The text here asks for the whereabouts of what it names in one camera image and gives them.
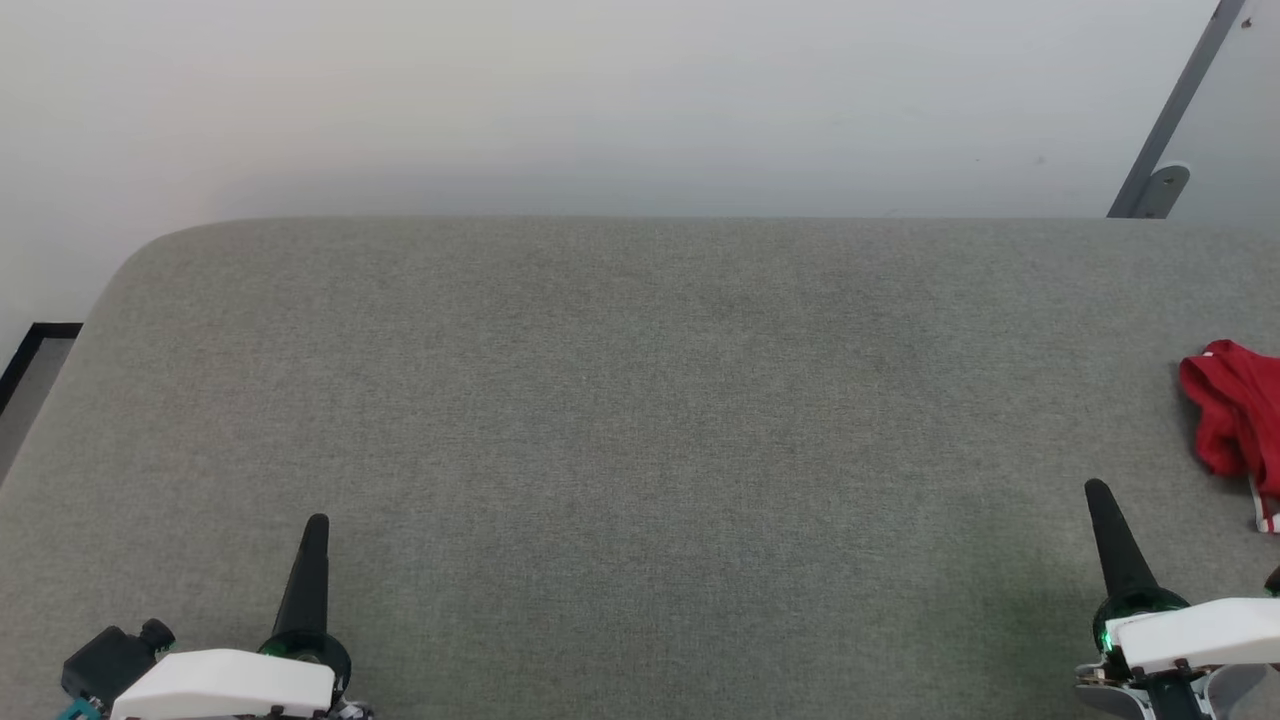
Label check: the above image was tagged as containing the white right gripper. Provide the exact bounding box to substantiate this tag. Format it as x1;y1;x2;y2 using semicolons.
1074;479;1280;720

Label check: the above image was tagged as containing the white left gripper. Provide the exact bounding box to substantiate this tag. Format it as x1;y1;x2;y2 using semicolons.
108;513;373;720

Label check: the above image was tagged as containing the red white basketball jersey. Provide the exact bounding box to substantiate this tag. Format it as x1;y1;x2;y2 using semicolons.
1178;340;1280;534

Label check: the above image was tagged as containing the black baseboard strip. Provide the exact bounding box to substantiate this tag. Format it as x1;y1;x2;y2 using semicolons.
0;321;84;413

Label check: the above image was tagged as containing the grey metal post with bracket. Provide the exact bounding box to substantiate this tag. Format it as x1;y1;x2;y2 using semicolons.
1106;0;1253;220

